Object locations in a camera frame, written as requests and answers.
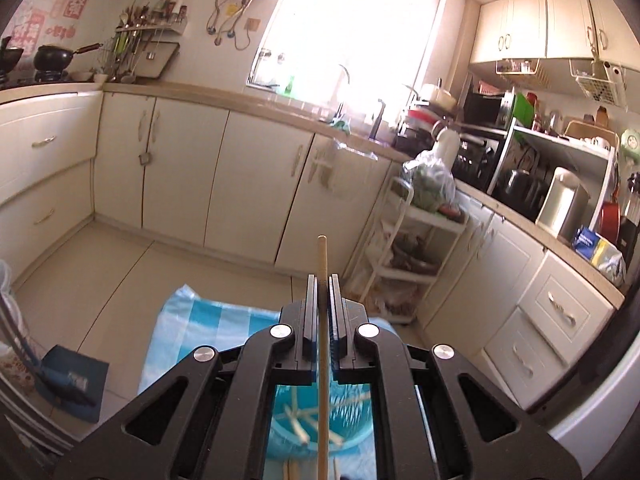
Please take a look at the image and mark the dark pot with lid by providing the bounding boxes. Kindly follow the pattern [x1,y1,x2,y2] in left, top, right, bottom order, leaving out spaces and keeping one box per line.
[390,237,443,273]

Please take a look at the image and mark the white base cabinet with drawers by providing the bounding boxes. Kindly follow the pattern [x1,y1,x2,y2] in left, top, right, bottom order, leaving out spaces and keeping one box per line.
[0,91,103,281]
[425,190,626,411]

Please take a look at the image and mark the pale green fan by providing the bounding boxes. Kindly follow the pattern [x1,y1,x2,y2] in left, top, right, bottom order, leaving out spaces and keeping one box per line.
[620,129,640,161]

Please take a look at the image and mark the water heater hoses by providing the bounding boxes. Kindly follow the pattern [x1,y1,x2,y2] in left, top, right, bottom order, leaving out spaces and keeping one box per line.
[206,0,258,51]

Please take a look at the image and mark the black microwave oven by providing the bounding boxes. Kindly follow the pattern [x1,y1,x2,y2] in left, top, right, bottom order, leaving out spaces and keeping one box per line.
[462,91,513,126]

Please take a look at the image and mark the crumpled plastic bag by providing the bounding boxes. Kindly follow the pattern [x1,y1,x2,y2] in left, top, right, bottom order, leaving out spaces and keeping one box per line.
[370,285,426,321]

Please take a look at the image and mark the white pot with lid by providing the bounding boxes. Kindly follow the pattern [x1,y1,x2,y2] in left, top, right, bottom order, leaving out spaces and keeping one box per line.
[420,82,458,111]

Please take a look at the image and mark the white refrigerator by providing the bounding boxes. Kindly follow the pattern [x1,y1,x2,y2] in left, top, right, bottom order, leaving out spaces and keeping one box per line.
[545,360,640,466]

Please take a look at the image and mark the white wire hanging basket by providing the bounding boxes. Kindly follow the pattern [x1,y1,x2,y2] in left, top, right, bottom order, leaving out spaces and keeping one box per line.
[570,57,628,111]

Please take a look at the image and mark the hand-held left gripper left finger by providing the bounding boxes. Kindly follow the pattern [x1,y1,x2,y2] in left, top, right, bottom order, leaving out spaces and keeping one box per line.
[52,274,319,480]

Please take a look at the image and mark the clear hanging plastic bag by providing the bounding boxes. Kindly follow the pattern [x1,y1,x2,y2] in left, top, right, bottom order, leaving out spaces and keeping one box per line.
[310,137,381,196]

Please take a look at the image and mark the pink wall stickers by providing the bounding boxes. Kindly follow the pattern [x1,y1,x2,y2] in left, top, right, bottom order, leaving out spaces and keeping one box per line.
[10,0,91,48]

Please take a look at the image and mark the plastic bag of vegetables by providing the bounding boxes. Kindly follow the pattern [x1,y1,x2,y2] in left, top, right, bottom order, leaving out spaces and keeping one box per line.
[400,150,458,213]

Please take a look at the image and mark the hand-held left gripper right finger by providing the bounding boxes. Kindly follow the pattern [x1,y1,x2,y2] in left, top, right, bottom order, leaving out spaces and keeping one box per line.
[327,274,583,480]

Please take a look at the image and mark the white counter shelf rack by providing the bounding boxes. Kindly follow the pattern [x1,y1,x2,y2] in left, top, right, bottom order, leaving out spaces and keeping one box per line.
[487,122,618,231]

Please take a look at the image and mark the blue dustpan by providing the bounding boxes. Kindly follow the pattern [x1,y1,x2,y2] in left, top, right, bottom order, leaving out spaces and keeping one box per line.
[32,344,111,423]

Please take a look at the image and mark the beige countertop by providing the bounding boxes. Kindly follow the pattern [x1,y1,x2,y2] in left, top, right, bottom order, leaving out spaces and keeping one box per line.
[0,80,626,311]

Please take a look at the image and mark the white rolling cart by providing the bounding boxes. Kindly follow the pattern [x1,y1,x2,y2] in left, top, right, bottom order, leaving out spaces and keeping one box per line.
[345,177,471,326]

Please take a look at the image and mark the white electric water boiler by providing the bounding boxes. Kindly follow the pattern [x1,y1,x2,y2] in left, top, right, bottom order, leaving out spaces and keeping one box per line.
[536,166,592,241]

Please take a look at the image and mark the blue food package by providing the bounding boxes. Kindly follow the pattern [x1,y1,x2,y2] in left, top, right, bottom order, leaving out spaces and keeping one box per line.
[572,226,627,286]

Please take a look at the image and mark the white thermos jug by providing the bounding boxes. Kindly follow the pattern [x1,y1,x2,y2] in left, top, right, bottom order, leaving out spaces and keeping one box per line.
[434,127,461,171]

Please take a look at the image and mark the white base cabinet with doors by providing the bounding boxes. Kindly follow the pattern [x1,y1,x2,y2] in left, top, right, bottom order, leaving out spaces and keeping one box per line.
[95,91,401,281]

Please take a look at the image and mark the stack of pans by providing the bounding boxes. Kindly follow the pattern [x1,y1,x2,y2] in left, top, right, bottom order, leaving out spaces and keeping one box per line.
[397,105,446,153]

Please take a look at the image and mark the gold wire hanging basket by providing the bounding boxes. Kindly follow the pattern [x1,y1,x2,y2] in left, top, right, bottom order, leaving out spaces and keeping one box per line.
[495,59,543,77]

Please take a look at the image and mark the wall utensil rack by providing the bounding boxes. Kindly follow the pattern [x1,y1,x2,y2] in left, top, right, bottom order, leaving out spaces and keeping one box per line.
[102,0,188,83]

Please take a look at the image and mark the white wall cabinet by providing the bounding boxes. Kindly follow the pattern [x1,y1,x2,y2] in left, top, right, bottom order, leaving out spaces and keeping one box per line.
[470,0,640,66]

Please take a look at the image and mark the green cutting board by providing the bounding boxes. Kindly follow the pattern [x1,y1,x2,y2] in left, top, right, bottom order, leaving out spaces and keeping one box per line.
[510,92,536,128]

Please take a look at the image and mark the white framed kitchen window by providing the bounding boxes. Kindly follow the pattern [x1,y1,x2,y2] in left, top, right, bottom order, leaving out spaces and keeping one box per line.
[245,0,446,126]

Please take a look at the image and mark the hanging rectangular tray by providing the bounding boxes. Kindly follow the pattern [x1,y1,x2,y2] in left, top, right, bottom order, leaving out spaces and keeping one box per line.
[135,42,181,81]

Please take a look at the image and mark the clear plastic container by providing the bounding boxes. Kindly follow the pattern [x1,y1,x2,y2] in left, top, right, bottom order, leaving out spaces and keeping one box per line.
[0,260,41,401]

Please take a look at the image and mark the chrome sink faucet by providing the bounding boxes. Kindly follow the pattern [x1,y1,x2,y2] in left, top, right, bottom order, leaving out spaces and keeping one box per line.
[336,64,352,121]

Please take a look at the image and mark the black wok with handle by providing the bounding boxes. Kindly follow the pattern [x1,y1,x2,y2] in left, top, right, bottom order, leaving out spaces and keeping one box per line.
[0,35,25,81]
[32,42,103,83]

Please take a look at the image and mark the blue checked tablecloth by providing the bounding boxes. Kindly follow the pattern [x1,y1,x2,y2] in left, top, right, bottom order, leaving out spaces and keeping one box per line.
[137,284,398,480]

